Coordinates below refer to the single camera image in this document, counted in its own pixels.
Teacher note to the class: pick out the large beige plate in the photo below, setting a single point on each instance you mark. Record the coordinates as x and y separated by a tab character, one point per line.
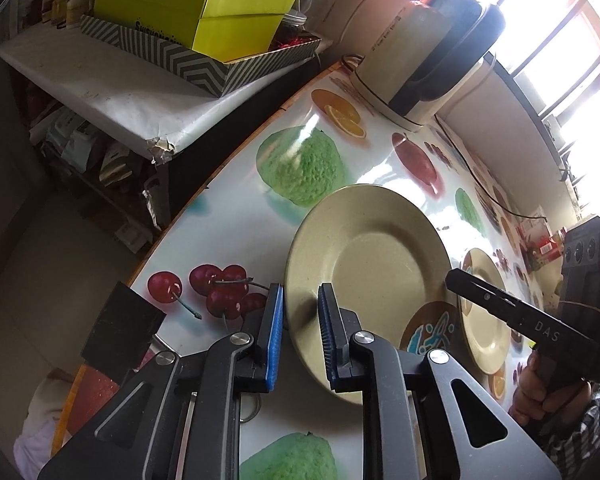
383	257

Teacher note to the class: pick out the plate with blue print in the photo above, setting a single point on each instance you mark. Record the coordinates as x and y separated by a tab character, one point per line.
433	326

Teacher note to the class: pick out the yellow-green cardboard box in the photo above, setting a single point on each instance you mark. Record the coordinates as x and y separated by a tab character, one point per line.
225	30

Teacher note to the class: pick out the white black kitchen appliance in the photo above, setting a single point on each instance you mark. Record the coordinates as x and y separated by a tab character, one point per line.
424	56

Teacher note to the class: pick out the red packets by wall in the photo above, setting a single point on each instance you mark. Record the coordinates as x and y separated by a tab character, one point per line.
541	245

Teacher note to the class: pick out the chevron patterned tray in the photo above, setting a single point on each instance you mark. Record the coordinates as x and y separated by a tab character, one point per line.
217	78

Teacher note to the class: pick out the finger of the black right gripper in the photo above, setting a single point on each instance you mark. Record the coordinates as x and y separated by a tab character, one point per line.
500	309

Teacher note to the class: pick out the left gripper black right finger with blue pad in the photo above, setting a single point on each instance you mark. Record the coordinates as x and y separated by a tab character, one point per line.
424	415

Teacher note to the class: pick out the checkered sleeve forearm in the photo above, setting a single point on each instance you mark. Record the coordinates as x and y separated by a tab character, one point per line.
576	434

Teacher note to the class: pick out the white side shelf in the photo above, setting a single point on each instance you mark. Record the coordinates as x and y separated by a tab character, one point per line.
142	105

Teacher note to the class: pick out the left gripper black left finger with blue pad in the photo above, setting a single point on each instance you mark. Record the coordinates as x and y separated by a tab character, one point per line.
179	416

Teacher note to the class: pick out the small beige plate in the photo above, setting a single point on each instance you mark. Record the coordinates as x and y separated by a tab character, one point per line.
487	337

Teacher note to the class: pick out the person's right hand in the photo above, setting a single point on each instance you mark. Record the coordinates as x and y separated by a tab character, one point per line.
531	401

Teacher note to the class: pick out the black binder clip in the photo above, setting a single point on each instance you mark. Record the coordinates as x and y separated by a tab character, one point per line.
122	334

